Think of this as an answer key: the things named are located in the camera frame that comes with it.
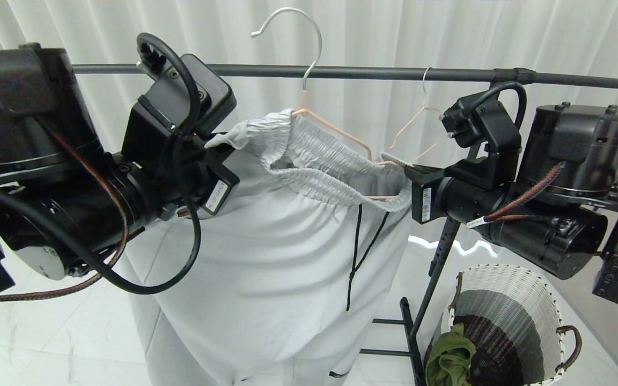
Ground pink clothes hanger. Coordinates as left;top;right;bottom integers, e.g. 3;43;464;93
384;67;446;164
251;7;411;200

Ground black cable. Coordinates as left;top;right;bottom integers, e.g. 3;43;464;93
0;32;202;295
463;80;528;140

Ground pale grey shorts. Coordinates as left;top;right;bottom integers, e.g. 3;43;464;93
124;109;414;386

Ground white laundry basket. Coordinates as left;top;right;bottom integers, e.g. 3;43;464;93
424;263;582;386

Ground white curtain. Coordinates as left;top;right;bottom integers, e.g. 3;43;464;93
0;0;618;253

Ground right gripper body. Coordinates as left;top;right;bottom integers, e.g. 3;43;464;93
404;161;608;280

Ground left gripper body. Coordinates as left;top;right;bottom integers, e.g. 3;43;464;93
0;142;240;280

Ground black clothes rack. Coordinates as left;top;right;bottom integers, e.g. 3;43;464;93
73;63;618;386

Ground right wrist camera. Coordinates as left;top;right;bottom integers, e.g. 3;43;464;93
440;96;523;185

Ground green garment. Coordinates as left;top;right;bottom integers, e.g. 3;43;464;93
426;323;477;386

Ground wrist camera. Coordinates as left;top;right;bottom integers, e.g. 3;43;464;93
121;54;237;177
440;96;523;185

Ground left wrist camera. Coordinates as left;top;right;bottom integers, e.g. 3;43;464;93
121;54;237;177

